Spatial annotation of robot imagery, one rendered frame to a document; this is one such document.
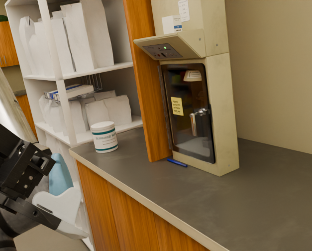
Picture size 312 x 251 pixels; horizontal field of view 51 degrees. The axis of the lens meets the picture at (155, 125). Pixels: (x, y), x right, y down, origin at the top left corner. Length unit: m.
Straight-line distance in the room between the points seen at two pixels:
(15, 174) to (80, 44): 1.97
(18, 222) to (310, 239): 0.71
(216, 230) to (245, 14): 1.03
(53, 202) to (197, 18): 0.94
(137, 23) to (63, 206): 1.14
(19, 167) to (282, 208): 0.86
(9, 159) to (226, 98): 0.99
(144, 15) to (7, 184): 1.20
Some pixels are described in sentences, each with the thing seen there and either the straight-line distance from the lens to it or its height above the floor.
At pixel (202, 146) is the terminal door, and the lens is 1.35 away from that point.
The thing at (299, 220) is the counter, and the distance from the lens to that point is 1.07.
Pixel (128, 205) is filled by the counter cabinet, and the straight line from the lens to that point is 1.53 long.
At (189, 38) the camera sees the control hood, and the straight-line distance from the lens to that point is 1.19.
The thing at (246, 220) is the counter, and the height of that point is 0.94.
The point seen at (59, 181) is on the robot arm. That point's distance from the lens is 0.67.
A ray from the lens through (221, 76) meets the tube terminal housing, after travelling 1.28.
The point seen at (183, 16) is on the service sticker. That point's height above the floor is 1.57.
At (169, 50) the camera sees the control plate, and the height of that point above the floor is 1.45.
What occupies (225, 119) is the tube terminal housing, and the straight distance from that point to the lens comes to 1.31.
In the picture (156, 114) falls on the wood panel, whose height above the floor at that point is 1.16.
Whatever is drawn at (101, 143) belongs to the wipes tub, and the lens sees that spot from 1.84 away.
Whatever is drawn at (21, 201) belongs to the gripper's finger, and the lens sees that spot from 0.43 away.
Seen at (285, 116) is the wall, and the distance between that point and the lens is 1.61.
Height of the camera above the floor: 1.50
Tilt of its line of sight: 14 degrees down
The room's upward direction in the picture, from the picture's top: 9 degrees counter-clockwise
